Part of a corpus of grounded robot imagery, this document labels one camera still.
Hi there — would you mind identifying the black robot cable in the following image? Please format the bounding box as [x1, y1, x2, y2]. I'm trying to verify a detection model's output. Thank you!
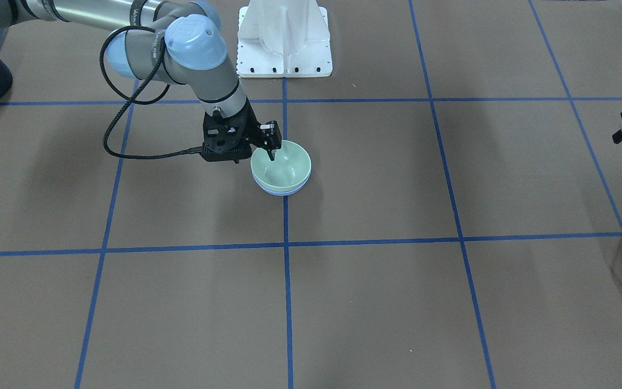
[99, 25, 205, 160]

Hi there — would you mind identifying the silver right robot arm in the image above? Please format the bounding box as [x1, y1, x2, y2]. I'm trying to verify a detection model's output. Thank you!
[0, 1, 282, 163]

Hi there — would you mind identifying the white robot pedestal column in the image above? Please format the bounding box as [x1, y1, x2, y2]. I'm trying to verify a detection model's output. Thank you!
[235, 1, 333, 78]

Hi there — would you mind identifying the green ceramic bowl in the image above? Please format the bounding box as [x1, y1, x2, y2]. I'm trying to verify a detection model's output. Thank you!
[250, 140, 313, 176]

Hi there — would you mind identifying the blue ceramic bowl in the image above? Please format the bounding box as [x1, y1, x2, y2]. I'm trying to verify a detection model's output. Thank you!
[253, 175, 311, 196]

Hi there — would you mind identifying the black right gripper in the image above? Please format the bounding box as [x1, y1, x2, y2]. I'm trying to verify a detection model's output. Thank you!
[200, 101, 282, 163]

